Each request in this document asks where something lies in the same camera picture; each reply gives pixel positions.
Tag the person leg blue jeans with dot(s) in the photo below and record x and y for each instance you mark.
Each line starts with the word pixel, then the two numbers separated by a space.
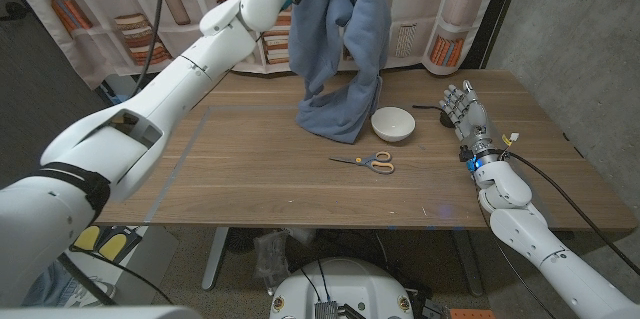
pixel 42 286

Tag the black yellow foot pedal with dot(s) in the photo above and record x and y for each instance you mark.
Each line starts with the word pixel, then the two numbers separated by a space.
pixel 112 245

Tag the grey floor board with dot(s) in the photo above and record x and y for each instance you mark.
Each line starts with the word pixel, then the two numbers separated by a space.
pixel 150 249

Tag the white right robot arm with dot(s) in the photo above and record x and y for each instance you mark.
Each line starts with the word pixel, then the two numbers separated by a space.
pixel 565 269

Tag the grey metal table leg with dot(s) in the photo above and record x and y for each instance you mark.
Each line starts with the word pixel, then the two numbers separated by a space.
pixel 215 259
pixel 470 264

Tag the white grey sneaker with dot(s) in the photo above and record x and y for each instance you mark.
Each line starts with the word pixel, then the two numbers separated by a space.
pixel 95 295

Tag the clear plastic bag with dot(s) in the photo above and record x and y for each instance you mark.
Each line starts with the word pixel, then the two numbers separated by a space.
pixel 272 259

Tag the blue hoodie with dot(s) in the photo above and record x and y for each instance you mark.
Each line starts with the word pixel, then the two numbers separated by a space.
pixel 345 59

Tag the white ceramic bowl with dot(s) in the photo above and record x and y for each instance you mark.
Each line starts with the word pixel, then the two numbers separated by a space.
pixel 392 124

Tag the white cabinet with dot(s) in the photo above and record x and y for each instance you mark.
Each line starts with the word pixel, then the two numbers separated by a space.
pixel 117 84

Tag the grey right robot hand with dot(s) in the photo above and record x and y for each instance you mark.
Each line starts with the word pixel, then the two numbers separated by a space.
pixel 475 124

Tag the orange box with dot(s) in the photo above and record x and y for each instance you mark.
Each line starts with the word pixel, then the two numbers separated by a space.
pixel 472 314

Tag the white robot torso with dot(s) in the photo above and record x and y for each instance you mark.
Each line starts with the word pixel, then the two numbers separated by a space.
pixel 345 284

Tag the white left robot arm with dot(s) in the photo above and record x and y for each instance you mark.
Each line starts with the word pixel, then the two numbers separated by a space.
pixel 150 109

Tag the black backdrop stand pole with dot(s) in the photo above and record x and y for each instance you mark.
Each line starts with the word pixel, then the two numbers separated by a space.
pixel 495 14

